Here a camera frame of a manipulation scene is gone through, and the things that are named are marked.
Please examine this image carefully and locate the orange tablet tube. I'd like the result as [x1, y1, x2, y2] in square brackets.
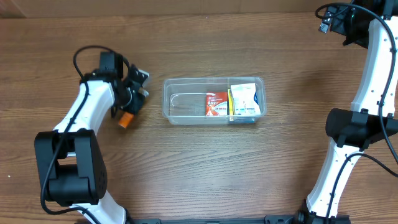
[118, 112, 134, 129]

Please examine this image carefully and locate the red white medicine box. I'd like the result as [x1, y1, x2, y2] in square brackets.
[205, 92, 228, 116]

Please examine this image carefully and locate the blue yellow VapoDrops box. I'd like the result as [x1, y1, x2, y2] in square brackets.
[228, 88, 234, 123]

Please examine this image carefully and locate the white blue medicine box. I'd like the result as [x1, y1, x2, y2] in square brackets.
[231, 83, 261, 116]

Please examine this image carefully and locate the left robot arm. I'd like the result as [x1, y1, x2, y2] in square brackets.
[34, 66, 149, 223]

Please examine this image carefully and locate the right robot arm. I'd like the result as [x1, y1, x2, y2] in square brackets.
[291, 0, 397, 223]

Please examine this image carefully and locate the clear plastic container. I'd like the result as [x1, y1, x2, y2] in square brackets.
[162, 77, 267, 125]

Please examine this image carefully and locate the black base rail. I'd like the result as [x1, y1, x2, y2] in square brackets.
[126, 213, 351, 224]

